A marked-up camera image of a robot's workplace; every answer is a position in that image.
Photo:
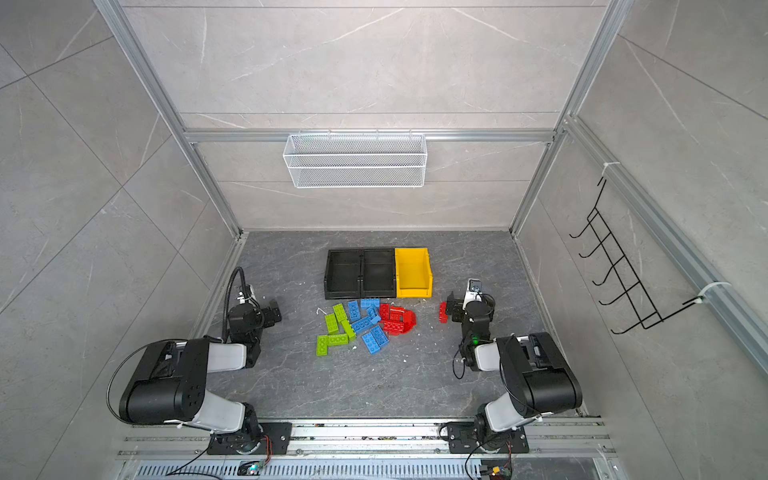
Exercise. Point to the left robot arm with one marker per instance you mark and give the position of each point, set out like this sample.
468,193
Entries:
169,386

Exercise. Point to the middle black bin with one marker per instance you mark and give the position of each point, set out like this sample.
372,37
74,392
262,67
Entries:
378,273

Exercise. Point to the white wire basket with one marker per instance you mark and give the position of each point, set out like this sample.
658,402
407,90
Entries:
356,160

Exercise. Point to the green lego brick upper left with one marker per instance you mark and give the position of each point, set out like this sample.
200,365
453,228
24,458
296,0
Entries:
331,324

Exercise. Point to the green lego brick side-lying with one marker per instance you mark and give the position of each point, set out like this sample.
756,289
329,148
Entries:
348,330

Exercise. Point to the left black bin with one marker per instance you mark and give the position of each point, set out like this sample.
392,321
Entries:
343,277

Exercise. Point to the yellow bin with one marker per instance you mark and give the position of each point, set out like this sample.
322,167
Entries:
414,277

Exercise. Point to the blue lego brick top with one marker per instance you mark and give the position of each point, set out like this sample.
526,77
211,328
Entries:
367,303

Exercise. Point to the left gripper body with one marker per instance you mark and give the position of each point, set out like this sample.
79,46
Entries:
267,312

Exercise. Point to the black bin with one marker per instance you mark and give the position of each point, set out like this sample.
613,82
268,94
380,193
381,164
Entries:
378,273
343,277

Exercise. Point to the black wire hook rack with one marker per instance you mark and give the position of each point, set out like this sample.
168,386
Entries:
632,289

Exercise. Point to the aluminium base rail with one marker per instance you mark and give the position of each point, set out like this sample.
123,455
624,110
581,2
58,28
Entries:
389,448

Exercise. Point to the green lego brick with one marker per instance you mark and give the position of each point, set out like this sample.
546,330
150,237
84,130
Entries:
331,324
340,313
322,345

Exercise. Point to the green lego brick upper right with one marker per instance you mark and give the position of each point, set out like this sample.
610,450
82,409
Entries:
340,313

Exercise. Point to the green lego brick lower left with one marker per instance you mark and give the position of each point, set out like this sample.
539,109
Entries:
322,345

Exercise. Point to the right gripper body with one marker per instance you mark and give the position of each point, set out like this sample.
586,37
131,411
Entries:
456,306

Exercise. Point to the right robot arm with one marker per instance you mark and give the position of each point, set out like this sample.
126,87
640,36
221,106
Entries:
537,380

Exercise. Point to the green lego brick lower horizontal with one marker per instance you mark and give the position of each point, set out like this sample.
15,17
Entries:
338,339

